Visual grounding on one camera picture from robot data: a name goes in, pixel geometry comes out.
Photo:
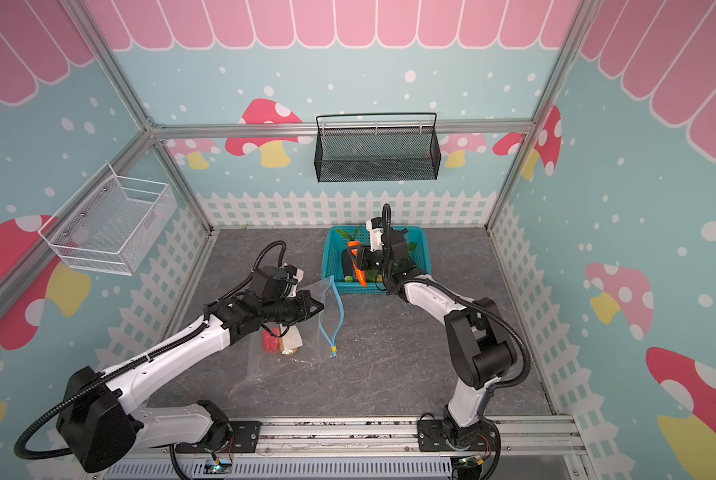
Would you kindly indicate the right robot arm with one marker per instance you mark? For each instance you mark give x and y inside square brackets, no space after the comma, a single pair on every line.
[486,352]

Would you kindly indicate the white wire wall basket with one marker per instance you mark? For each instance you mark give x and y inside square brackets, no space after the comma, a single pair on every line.
[111,227]

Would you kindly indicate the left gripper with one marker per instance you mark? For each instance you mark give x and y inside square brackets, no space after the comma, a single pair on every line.
[304,299]

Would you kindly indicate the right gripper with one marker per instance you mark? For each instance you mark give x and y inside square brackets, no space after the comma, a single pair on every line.
[369,260]

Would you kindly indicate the orange carrot toy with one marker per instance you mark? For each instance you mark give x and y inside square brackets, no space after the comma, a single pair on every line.
[354,248]

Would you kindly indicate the clear zip top bag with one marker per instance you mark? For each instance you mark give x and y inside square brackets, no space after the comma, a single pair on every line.
[306,344]

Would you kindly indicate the aluminium front rail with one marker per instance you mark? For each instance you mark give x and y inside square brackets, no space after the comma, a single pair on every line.
[397,435]

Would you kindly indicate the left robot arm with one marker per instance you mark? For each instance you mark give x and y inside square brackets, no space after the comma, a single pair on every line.
[104,414]

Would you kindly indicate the red pepper toy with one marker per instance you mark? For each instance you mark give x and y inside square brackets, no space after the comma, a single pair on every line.
[271,340]

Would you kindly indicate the black mesh wall basket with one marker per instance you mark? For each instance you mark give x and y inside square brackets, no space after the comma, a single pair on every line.
[377,147]

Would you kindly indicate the yellow potato toy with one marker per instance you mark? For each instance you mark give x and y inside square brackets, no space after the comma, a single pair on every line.
[290,341]

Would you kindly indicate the green leafy vegetable toy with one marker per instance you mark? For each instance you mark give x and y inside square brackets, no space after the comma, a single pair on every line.
[349,235]

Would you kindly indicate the teal plastic basket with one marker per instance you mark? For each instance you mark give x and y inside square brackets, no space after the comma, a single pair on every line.
[335,245]

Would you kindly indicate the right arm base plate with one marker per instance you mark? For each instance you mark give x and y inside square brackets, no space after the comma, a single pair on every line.
[441,435]

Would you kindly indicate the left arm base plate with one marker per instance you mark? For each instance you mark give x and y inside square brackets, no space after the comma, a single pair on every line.
[238,435]

